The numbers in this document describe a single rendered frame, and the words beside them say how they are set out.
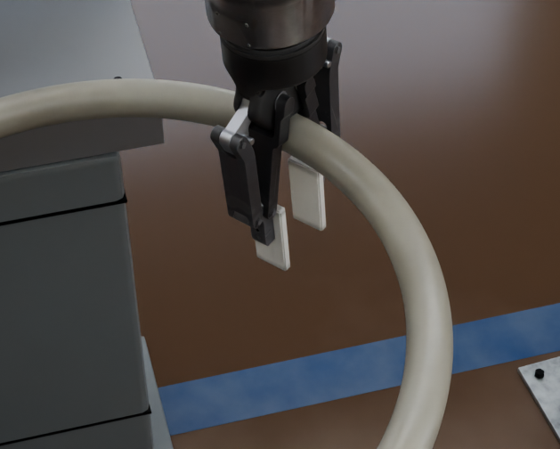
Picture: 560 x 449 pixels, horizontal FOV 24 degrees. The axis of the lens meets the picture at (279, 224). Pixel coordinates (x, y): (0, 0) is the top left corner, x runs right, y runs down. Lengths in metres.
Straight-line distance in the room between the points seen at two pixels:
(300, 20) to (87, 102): 0.22
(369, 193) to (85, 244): 0.47
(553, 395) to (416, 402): 1.29
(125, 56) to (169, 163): 1.17
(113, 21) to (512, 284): 1.12
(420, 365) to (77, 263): 0.59
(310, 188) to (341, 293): 1.15
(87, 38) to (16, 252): 0.22
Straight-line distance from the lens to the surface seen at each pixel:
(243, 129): 0.92
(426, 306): 0.84
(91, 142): 1.23
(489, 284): 2.22
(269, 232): 1.01
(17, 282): 1.33
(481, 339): 2.14
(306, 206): 1.07
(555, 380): 2.09
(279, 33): 0.86
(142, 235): 2.29
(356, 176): 0.92
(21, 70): 1.25
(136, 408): 1.52
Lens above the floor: 1.62
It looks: 45 degrees down
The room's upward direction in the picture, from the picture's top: straight up
